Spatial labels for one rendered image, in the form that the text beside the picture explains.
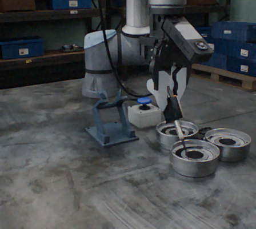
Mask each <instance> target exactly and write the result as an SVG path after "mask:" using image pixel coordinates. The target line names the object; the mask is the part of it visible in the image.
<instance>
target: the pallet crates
mask: <svg viewBox="0 0 256 229"><path fill-rule="evenodd" d="M220 22H222V23H220ZM201 36H202V38H203V39H204V40H205V42H206V43H207V44H208V45H209V46H210V47H211V48H212V49H213V51H214V52H213V55H212V56H211V58H210V60H209V61H208V62H203V63H195V64H192V69H191V74H190V76H191V77H196V78H199V79H203V80H206V81H210V82H214V83H218V84H221V85H224V86H229V87H232V88H235V89H241V90H245V91H248V92H251V93H252V92H253V91H256V23H250V22H232V21H219V22H212V28H211V34H206V35H201ZM204 36H207V37H204ZM195 69H197V70H198V71H199V72H202V73H206V74H210V75H211V77H210V78H209V77H203V76H201V75H196V74H195ZM223 78H226V79H231V80H234V81H240V82H242V85H241V86H240V85H236V84H233V83H229V82H225V81H223Z"/></svg>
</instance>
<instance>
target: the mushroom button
mask: <svg viewBox="0 0 256 229"><path fill-rule="evenodd" d="M137 103H139V104H142V107H147V105H148V104H150V103H151V99H150V98H148V97H142V98H138V100H137Z"/></svg>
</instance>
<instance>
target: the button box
mask: <svg viewBox="0 0 256 229"><path fill-rule="evenodd" d="M128 119H129V122H130V123H132V124H133V125H134V126H136V127H137V128H138V129H144V128H148V127H153V126H157V125H158V124H159V123H161V109H159V108H157V107H156V106H153V105H151V104H148V105H147V107H142V105H137V106H128Z"/></svg>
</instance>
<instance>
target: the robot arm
mask: <svg viewBox="0 0 256 229"><path fill-rule="evenodd" d="M185 4H186V0H126V26H125V27H124V28H122V34H116V32H115V30H106V38H107V44H108V47H109V51H110V55H111V59H112V61H113V66H114V69H115V72H116V73H117V65H145V64H147V65H149V72H150V76H151V79H150V80H148V82H147V88H148V90H149V91H150V92H151V93H152V94H153V95H154V96H155V98H156V100H157V103H158V106H159V107H160V109H161V111H165V110H166V107H167V106H168V102H167V96H168V91H167V86H170V90H171V91H172V92H173V95H176V96H178V98H179V101H180V100H181V98H182V95H183V94H184V92H185V89H186V86H187V85H188V81H189V78H190V74H191V69H192V64H195V63H203V62H208V61H209V60H210V58H211V56H212V55H213V52H214V51H213V49H212V48H211V47H210V46H209V45H208V44H207V43H206V42H205V40H204V39H203V38H202V36H200V35H199V34H198V32H197V31H196V30H195V28H193V27H192V25H191V24H190V23H189V22H188V21H187V20H186V18H185V17H177V14H185V7H184V5H185ZM84 49H85V70H86V74H85V78H84V81H83V85H82V95H84V96H86V97H89V98H101V97H100V96H99V94H98V91H102V90H105V92H106V94H107V96H108V98H111V97H115V96H117V92H118V91H119V90H120V89H122V87H121V86H120V85H119V83H118V82H117V80H116V78H115V76H114V74H113V71H112V68H111V65H110V62H109V59H108V56H107V52H106V48H105V41H104V37H103V32H102V31H96V32H93V33H90V34H88V35H87V36H85V46H84ZM169 66H172V67H171V75H170V76H169V74H168V73H166V72H165V71H164V69H166V70H168V69H169Z"/></svg>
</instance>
